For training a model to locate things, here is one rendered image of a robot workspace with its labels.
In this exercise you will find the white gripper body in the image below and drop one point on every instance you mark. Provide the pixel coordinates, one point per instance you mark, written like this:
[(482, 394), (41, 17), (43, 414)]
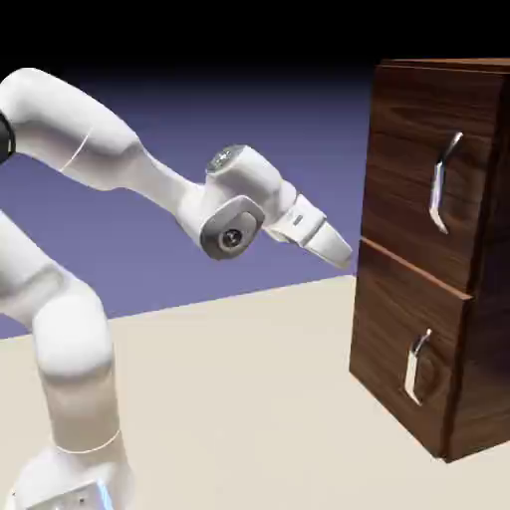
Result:
[(330, 243)]

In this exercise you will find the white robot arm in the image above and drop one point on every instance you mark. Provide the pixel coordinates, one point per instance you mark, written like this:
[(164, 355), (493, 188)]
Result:
[(79, 131)]

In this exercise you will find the large dark wood door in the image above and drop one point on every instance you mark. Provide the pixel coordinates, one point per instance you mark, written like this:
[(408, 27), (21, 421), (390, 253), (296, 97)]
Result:
[(402, 159)]

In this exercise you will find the small dark wood door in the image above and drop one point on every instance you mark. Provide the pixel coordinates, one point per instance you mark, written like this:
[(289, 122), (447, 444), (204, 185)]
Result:
[(382, 342)]

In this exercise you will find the dark wood cabinet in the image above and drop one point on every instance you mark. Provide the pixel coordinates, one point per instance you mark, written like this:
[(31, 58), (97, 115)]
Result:
[(486, 318)]

